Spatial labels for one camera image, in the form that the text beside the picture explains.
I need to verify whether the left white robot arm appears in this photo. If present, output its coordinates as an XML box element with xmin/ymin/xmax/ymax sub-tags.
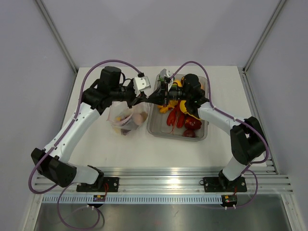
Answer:
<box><xmin>28</xmin><ymin>66</ymin><xmax>151</xmax><ymax>192</ymax></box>

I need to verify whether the red crayfish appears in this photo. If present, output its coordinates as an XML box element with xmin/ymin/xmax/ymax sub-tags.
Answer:
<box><xmin>166</xmin><ymin>104</ymin><xmax>185</xmax><ymax>134</ymax></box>

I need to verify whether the right aluminium frame post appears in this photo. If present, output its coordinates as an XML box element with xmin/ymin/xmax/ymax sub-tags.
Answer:
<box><xmin>243</xmin><ymin>0</ymin><xmax>288</xmax><ymax>74</ymax></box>

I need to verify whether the dark red apple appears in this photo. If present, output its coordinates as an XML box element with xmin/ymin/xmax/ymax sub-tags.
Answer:
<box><xmin>182</xmin><ymin>129</ymin><xmax>196</xmax><ymax>138</ymax></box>

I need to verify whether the red bell pepper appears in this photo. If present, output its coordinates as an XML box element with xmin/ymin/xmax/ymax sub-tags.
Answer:
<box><xmin>184</xmin><ymin>116</ymin><xmax>202</xmax><ymax>130</ymax></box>

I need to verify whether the clear pink zip top bag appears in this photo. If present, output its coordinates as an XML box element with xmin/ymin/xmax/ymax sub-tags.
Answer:
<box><xmin>107</xmin><ymin>102</ymin><xmax>150</xmax><ymax>133</ymax></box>

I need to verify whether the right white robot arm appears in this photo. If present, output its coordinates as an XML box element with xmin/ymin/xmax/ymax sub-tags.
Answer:
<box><xmin>148</xmin><ymin>69</ymin><xmax>268</xmax><ymax>192</ymax></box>

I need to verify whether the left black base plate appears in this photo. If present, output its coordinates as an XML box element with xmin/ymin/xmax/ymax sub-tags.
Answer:
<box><xmin>76</xmin><ymin>177</ymin><xmax>119</xmax><ymax>193</ymax></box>

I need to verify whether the pink egg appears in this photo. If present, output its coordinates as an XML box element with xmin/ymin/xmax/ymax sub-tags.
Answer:
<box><xmin>132</xmin><ymin>113</ymin><xmax>144</xmax><ymax>126</ymax></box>

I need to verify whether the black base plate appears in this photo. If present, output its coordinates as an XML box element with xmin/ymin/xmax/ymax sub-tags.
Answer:
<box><xmin>76</xmin><ymin>177</ymin><xmax>119</xmax><ymax>193</ymax></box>
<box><xmin>199</xmin><ymin>177</ymin><xmax>247</xmax><ymax>193</ymax></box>

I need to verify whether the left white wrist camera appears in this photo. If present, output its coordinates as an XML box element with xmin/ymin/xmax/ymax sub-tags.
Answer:
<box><xmin>133</xmin><ymin>76</ymin><xmax>151</xmax><ymax>96</ymax></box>

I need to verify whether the yellow bell pepper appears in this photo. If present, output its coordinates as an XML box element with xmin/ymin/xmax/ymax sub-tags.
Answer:
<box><xmin>111</xmin><ymin>117</ymin><xmax>122</xmax><ymax>134</ymax></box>

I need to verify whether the slotted white cable duct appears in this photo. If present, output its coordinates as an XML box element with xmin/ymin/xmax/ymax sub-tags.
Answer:
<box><xmin>42</xmin><ymin>194</ymin><xmax>222</xmax><ymax>205</ymax></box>

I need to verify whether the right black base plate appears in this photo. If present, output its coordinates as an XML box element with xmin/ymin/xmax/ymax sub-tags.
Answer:
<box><xmin>199</xmin><ymin>177</ymin><xmax>247</xmax><ymax>193</ymax></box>

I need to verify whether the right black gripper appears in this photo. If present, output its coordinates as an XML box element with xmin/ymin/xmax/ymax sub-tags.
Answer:
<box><xmin>147</xmin><ymin>81</ymin><xmax>191</xmax><ymax>108</ymax></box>

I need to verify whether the clear plastic food container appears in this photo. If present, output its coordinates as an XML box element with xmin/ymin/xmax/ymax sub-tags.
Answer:
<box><xmin>147</xmin><ymin>74</ymin><xmax>208</xmax><ymax>141</ymax></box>

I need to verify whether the yellow lemon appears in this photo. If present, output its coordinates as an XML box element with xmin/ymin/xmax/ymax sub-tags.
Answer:
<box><xmin>173</xmin><ymin>79</ymin><xmax>182</xmax><ymax>87</ymax></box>

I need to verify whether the aluminium mounting rail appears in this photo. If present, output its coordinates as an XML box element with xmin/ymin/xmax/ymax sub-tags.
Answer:
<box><xmin>32</xmin><ymin>166</ymin><xmax>294</xmax><ymax>194</ymax></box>

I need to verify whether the dark red grape bunch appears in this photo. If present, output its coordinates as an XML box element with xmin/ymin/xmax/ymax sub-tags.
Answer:
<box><xmin>120</xmin><ymin>120</ymin><xmax>138</xmax><ymax>136</ymax></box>

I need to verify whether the left aluminium frame post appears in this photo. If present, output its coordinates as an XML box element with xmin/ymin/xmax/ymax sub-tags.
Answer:
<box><xmin>34</xmin><ymin>0</ymin><xmax>78</xmax><ymax>75</ymax></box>

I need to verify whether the aluminium frame post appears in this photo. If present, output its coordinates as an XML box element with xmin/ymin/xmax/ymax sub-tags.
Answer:
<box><xmin>34</xmin><ymin>0</ymin><xmax>78</xmax><ymax>75</ymax></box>
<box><xmin>243</xmin><ymin>0</ymin><xmax>288</xmax><ymax>74</ymax></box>

